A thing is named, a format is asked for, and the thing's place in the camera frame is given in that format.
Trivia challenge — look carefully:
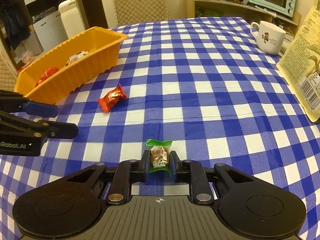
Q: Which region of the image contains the red foil twisted candy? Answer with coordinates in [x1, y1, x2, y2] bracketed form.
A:
[97, 84, 127, 113]

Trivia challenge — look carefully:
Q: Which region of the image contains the clear sesame snack packet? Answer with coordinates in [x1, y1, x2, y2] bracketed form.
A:
[66, 50, 88, 66]

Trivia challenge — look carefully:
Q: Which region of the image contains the orange plastic tray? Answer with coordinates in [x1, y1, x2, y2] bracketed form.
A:
[15, 27, 128, 104]

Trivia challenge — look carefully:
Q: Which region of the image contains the beige quilted chair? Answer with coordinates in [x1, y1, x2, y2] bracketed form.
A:
[0, 53, 17, 92]
[113, 0, 169, 26]

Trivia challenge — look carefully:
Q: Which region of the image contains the wooden side shelf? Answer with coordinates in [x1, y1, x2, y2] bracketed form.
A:
[186, 0, 302, 36]

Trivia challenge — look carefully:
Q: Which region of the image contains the beige quilted chair back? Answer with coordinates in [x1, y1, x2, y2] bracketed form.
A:
[113, 0, 169, 26]

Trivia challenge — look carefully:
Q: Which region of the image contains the blue white checkered tablecloth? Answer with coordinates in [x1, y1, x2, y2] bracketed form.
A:
[1, 17, 319, 239]

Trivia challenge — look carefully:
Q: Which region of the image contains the green brown candy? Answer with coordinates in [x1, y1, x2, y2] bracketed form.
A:
[145, 139, 172, 174]

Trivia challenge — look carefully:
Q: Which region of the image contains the white ceramic mug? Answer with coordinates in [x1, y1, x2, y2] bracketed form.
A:
[250, 21, 286, 55]

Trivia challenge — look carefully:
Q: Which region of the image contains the large red snack packet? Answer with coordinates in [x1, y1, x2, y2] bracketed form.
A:
[35, 67, 59, 87]

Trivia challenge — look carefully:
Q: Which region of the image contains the beige quilted chair left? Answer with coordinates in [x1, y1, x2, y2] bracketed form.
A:
[0, 53, 17, 92]

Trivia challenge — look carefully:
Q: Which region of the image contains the sunflower seed bag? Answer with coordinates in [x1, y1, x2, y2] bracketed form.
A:
[277, 0, 319, 122]

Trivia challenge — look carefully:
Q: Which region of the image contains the white cabinet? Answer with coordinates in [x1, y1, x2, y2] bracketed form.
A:
[33, 11, 68, 53]

